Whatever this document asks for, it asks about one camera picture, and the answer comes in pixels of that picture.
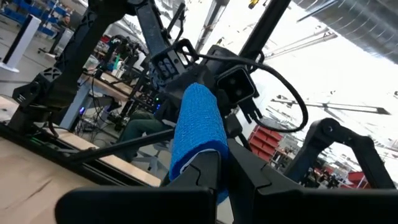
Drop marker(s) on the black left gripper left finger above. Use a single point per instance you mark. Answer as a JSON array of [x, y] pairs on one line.
[[149, 205]]

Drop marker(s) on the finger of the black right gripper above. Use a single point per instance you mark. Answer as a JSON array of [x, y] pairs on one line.
[[234, 126]]

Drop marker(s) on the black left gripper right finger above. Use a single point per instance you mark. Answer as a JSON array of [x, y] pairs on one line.
[[295, 208]]

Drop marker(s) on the blue elastic bandage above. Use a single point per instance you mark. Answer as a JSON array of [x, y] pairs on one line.
[[199, 124]]

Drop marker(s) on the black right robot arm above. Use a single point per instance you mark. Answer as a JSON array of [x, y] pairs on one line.
[[81, 46]]

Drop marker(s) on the red storage bins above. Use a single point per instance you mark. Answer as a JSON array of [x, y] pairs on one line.
[[264, 143]]

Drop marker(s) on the person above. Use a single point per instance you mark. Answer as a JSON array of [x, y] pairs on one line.
[[140, 127], [64, 21]]

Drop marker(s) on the white and black pillar stand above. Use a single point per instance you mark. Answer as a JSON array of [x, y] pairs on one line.
[[20, 43]]

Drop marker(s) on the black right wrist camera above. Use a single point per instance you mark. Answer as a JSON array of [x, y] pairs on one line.
[[236, 87]]

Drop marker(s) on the black table frame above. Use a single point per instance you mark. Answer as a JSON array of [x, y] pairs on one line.
[[124, 145]]

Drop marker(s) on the black arched bracket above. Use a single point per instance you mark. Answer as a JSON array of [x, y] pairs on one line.
[[326, 130]]

